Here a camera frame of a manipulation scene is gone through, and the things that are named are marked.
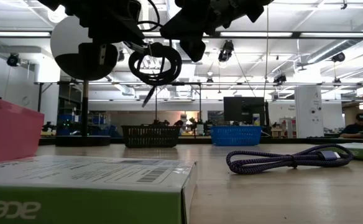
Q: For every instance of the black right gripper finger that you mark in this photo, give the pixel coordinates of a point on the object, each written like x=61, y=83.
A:
x=194, y=49
x=184, y=29

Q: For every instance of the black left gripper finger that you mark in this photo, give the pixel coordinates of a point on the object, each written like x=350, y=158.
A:
x=116, y=34
x=91, y=59

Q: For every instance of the red plastic bin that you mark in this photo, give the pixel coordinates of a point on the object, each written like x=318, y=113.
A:
x=10, y=130

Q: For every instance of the white globe table lamp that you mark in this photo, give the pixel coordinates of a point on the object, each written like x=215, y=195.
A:
x=66, y=37

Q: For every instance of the black computer monitor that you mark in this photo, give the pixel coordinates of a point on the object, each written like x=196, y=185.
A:
x=243, y=110

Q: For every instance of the blue mesh basket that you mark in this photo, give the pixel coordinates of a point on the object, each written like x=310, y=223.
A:
x=236, y=135

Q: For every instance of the black mesh basket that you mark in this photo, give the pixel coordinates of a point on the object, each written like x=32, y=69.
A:
x=150, y=137

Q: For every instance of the white building column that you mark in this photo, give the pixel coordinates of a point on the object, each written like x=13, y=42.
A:
x=309, y=112

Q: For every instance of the person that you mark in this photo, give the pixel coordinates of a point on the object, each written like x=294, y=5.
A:
x=354, y=129

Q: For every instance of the black overhead camera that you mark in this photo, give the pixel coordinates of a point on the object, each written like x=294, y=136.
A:
x=226, y=51

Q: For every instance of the black aluminium rig frame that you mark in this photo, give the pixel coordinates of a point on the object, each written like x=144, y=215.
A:
x=293, y=140

